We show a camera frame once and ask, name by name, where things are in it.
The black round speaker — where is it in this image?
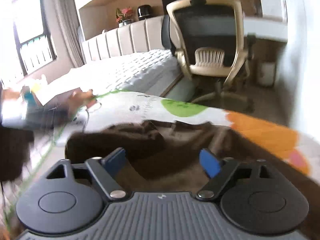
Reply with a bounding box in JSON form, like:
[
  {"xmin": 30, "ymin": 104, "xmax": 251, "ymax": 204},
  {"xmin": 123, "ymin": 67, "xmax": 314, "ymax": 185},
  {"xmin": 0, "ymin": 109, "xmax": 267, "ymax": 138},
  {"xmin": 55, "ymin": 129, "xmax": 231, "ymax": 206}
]
[{"xmin": 137, "ymin": 4, "xmax": 150, "ymax": 22}]

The teal object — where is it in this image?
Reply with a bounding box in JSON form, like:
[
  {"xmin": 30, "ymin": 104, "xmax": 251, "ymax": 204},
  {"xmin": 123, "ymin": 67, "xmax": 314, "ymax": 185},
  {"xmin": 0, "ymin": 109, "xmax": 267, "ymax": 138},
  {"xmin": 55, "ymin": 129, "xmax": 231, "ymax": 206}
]
[{"xmin": 21, "ymin": 90, "xmax": 37, "ymax": 105}]

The beige mesh office chair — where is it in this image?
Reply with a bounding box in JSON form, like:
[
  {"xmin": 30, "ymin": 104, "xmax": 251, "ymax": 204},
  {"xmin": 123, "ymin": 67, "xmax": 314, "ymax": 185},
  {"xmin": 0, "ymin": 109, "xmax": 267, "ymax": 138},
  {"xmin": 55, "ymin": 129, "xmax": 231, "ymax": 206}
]
[{"xmin": 161, "ymin": 0, "xmax": 255, "ymax": 110}]

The red leafed potted plant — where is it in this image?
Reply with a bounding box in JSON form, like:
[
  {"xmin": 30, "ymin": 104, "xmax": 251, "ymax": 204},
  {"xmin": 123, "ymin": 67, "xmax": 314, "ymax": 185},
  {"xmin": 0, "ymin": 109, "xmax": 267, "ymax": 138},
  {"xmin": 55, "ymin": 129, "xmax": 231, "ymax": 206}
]
[{"xmin": 115, "ymin": 7, "xmax": 133, "ymax": 28}]

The white trash can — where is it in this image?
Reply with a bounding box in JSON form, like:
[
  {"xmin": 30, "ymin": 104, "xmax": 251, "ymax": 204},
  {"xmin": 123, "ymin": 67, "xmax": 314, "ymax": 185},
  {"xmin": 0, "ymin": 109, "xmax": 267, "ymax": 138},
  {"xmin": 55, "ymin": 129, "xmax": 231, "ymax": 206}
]
[{"xmin": 257, "ymin": 61, "xmax": 277, "ymax": 87}]

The white quilted mattress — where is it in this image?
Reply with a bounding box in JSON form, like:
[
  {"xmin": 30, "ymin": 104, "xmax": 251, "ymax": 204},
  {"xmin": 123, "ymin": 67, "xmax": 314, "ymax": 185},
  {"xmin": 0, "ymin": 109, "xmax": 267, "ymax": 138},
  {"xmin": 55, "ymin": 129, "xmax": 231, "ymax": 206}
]
[{"xmin": 47, "ymin": 49, "xmax": 183, "ymax": 98}]

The beige curtain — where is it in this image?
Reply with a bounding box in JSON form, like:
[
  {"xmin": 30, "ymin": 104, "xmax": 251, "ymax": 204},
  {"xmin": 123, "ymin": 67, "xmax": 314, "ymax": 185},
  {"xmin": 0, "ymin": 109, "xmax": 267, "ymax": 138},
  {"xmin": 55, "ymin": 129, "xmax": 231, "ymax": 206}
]
[{"xmin": 51, "ymin": 0, "xmax": 84, "ymax": 68}]

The white cable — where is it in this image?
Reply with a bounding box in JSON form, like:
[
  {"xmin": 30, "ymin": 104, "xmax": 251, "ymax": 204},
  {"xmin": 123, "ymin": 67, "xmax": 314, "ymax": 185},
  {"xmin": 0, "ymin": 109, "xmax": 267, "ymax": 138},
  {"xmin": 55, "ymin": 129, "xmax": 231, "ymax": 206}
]
[{"xmin": 82, "ymin": 102, "xmax": 102, "ymax": 132}]

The pink cardboard box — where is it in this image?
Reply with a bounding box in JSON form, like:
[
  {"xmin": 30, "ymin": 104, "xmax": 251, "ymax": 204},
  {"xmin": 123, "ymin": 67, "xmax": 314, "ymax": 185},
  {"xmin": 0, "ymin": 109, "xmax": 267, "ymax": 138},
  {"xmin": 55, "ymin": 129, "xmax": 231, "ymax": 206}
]
[{"xmin": 25, "ymin": 87, "xmax": 100, "ymax": 127}]

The dark cloth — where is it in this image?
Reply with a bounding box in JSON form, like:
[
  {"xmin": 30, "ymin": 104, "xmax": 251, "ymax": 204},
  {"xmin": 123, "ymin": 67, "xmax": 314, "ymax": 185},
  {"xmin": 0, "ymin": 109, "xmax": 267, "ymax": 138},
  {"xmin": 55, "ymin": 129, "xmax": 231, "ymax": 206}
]
[{"xmin": 0, "ymin": 124, "xmax": 35, "ymax": 182}]

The window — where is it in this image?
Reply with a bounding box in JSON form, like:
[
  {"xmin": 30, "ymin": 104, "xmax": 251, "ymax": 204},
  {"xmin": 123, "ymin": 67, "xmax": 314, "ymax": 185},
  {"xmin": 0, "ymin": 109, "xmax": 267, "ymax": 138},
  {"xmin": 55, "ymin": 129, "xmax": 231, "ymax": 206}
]
[{"xmin": 12, "ymin": 0, "xmax": 57, "ymax": 77}]

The printed quilted blanket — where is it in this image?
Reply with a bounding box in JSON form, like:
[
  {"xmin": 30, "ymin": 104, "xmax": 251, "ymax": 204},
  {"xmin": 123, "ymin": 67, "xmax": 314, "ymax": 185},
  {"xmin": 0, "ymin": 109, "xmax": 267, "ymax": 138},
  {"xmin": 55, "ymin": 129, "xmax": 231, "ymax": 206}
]
[{"xmin": 0, "ymin": 90, "xmax": 313, "ymax": 240}]

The brown dotted corduroy garment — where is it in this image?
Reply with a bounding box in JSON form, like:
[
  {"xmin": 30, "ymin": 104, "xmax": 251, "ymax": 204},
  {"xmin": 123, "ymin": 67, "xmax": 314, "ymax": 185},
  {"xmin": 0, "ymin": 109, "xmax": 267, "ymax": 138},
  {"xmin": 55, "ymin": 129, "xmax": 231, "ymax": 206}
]
[{"xmin": 65, "ymin": 120, "xmax": 250, "ymax": 195}]

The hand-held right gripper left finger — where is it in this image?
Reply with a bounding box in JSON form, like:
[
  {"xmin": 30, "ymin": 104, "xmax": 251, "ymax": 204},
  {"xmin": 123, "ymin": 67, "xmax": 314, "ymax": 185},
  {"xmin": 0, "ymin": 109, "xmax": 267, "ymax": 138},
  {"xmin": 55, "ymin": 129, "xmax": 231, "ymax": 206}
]
[{"xmin": 46, "ymin": 147, "xmax": 127, "ymax": 201}]

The beige padded headboard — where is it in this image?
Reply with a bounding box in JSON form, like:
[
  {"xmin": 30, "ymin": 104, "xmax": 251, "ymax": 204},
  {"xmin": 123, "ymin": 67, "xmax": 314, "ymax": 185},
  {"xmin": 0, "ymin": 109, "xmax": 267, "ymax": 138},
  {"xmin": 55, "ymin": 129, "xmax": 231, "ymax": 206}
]
[{"xmin": 81, "ymin": 15, "xmax": 173, "ymax": 64}]

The white wardrobe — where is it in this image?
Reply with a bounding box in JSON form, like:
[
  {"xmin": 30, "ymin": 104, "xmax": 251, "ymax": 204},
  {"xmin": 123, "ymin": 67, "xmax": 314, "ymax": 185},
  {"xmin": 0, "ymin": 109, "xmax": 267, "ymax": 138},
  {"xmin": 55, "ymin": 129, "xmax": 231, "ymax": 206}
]
[{"xmin": 257, "ymin": 0, "xmax": 320, "ymax": 135}]

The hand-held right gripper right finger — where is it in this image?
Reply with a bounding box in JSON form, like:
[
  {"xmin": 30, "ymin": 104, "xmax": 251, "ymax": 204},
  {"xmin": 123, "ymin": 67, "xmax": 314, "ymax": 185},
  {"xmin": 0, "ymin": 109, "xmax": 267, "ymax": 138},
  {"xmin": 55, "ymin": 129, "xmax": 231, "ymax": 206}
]
[{"xmin": 196, "ymin": 148, "xmax": 273, "ymax": 201}]

